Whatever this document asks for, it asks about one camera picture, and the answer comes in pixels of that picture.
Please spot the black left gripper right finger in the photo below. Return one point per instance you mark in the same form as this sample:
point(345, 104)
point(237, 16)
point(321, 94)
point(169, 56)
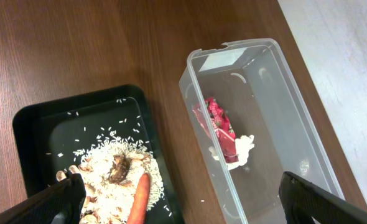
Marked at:
point(305, 202)

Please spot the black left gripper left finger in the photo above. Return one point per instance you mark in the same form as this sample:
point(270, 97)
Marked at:
point(60, 204)

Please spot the rice and nutshell pile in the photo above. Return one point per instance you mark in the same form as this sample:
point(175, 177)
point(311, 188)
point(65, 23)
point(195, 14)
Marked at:
point(111, 203)

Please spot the brown pine cone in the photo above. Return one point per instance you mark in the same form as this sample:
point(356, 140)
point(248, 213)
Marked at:
point(119, 170)

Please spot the orange carrot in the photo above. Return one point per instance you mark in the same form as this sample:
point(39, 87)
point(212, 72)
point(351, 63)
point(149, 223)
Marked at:
point(141, 198)

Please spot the white tissue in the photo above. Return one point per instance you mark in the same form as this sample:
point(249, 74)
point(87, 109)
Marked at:
point(244, 149)

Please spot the red snack wrapper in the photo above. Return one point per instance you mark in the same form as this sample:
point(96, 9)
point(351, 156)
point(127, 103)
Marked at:
point(223, 130)

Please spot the rectangular black tray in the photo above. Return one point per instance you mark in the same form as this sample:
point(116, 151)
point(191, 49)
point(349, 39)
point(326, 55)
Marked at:
point(48, 134)

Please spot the clear plastic bin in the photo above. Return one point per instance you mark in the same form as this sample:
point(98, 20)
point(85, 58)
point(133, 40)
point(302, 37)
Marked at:
point(252, 82)

